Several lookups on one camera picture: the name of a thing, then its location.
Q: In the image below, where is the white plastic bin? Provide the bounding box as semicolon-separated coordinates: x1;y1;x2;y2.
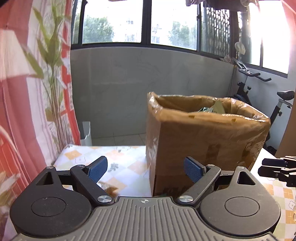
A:
78;121;92;146

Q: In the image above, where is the checkered floral tablecloth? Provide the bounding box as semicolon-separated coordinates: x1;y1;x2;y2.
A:
53;145;295;240

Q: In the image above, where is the cardboard box with plastic liner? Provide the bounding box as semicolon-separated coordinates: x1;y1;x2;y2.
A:
146;92;270;197

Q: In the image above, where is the green chips bag in box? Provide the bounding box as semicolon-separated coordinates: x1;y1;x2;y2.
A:
199;100;226;114

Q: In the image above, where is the red patterned curtain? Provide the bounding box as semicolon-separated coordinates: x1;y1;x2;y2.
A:
1;1;80;240

